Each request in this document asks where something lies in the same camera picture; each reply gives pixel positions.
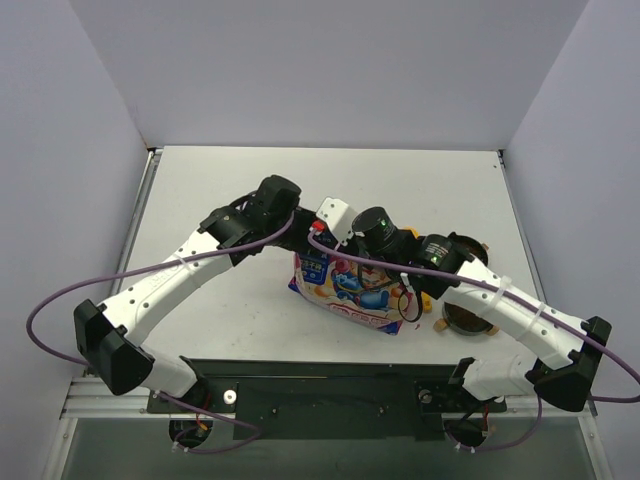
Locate pink pet food bag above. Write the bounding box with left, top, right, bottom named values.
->
left=289, top=253, right=415, bottom=335

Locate yellow plastic scoop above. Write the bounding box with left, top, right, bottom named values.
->
left=402, top=225, right=434, bottom=314

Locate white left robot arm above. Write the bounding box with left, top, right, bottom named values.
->
left=73, top=175, right=317, bottom=412

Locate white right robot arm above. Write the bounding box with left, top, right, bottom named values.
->
left=351, top=207, right=611, bottom=412

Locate black paw print bowl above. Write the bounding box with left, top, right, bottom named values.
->
left=448, top=232, right=489, bottom=266

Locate black fish print bowl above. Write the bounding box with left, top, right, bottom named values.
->
left=442, top=303, right=493, bottom=336

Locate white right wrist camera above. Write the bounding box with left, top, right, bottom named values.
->
left=315, top=197, right=358, bottom=245

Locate aluminium table edge rail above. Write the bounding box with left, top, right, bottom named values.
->
left=116, top=147, right=163, bottom=274

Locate black mounting base plate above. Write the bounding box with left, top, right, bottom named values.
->
left=147, top=355, right=509, bottom=444

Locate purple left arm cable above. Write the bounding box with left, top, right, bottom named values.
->
left=25, top=209, right=296, bottom=366

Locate aluminium front frame rail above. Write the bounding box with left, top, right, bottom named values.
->
left=61, top=377, right=598, bottom=419

